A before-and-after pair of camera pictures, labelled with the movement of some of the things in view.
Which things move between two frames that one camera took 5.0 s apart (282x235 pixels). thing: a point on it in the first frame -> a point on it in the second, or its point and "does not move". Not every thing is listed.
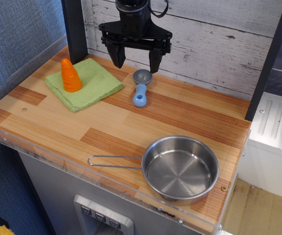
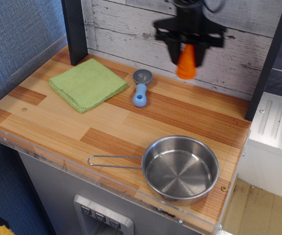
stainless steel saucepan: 181,169 does not move
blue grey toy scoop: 141,77 does not move
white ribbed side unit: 269,160 does not move
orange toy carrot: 72,81 -> 186,68
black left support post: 75,30 does not move
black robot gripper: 135,29 -> 187,26
